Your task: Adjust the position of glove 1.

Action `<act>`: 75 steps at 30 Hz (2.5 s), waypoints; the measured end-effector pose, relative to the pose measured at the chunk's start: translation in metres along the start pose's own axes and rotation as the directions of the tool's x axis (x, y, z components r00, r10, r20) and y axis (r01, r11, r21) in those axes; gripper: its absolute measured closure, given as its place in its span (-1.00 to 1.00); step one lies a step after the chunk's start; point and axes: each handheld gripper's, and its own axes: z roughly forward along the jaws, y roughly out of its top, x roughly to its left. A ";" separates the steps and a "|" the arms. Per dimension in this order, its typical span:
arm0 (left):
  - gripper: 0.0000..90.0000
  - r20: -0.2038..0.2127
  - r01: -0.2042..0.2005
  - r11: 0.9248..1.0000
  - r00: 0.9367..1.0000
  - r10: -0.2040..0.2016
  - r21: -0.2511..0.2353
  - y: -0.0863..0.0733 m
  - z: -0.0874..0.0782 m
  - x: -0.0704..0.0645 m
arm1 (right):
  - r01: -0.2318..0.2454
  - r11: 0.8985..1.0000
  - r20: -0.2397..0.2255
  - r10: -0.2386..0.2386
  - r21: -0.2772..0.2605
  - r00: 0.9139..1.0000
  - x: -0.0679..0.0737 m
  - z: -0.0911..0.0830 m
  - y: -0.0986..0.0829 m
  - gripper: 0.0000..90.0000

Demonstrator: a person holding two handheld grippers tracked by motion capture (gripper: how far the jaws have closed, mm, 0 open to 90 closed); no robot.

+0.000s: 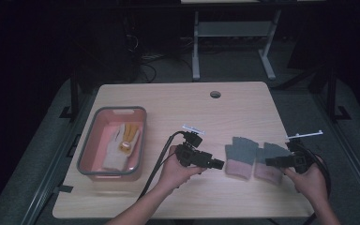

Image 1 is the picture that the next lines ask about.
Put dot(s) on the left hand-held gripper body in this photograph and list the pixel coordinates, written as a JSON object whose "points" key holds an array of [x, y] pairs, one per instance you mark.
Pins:
{"points": [[193, 156]]}

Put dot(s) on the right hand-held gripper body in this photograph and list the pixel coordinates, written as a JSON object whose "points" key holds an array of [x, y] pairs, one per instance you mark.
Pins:
{"points": [[300, 159]]}

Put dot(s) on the grey and pink knit glove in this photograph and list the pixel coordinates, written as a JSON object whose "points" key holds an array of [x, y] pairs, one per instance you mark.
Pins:
{"points": [[240, 153], [270, 175]]}

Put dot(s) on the orange item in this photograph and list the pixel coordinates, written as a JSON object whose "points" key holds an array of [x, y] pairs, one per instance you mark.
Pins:
{"points": [[130, 137]]}

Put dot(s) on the cream fleece bear glove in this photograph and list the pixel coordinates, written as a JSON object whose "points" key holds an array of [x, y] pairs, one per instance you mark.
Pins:
{"points": [[114, 156]]}

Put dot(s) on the pink basket with grey rim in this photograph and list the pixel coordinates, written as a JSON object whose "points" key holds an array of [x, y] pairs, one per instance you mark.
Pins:
{"points": [[100, 134]]}

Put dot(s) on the person's left hand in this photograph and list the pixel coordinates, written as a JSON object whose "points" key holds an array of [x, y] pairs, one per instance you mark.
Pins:
{"points": [[175, 175]]}

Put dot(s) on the person's right hand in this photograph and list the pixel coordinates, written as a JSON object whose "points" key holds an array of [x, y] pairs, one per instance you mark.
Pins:
{"points": [[309, 184]]}

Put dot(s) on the white metal stand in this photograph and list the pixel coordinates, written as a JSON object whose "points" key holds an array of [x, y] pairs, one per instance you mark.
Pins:
{"points": [[231, 29]]}

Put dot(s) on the metal floor rail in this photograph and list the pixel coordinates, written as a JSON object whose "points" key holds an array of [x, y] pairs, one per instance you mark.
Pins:
{"points": [[53, 162], [353, 156]]}

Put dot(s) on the black metal post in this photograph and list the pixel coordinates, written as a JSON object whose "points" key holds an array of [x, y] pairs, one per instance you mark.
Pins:
{"points": [[74, 93], [332, 93]]}

